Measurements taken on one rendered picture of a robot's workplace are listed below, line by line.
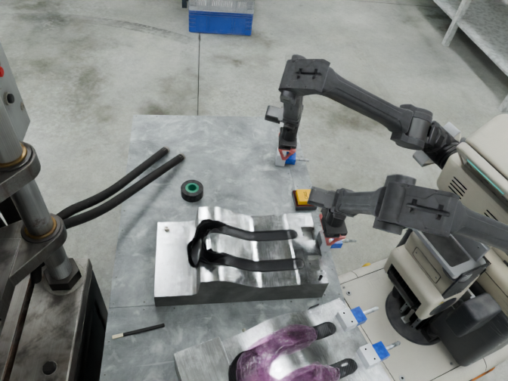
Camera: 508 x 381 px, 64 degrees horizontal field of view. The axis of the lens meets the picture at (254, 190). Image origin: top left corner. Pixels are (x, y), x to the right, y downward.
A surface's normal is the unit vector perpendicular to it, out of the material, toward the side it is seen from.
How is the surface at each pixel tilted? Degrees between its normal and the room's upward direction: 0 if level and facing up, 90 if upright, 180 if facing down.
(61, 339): 0
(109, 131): 0
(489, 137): 42
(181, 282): 0
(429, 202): 50
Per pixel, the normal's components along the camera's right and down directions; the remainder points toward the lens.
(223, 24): 0.11, 0.76
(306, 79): -0.61, -0.20
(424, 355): 0.11, -0.66
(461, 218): 0.47, 0.11
